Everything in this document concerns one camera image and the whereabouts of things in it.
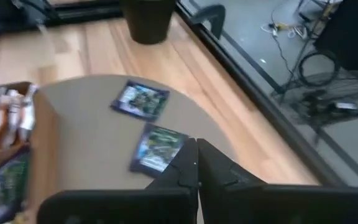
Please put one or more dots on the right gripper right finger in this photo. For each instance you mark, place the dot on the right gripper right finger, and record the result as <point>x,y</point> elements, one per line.
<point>244,202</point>

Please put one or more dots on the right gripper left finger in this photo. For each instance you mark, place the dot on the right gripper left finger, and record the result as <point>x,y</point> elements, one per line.
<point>154,205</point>

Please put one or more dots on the orange white tea bag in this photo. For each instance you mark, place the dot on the orange white tea bag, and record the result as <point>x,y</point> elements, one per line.
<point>11,118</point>
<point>28,112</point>

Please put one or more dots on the round grey mat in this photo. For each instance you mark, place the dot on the round grey mat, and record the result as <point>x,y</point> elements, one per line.
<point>89,140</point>

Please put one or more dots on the black floor fan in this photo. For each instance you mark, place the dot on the black floor fan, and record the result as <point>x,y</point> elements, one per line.
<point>322,102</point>

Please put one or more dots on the dark grey plant pot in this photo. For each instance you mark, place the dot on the dark grey plant pot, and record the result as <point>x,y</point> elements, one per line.
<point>148,21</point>

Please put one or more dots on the dark grey table clamp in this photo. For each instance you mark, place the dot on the dark grey table clamp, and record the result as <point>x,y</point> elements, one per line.
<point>211,14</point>

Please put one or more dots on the black equipment box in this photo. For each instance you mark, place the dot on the black equipment box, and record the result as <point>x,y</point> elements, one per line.
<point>350,34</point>

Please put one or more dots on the black aluminium table frame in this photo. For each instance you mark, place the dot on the black aluminium table frame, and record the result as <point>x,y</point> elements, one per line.
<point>259,96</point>

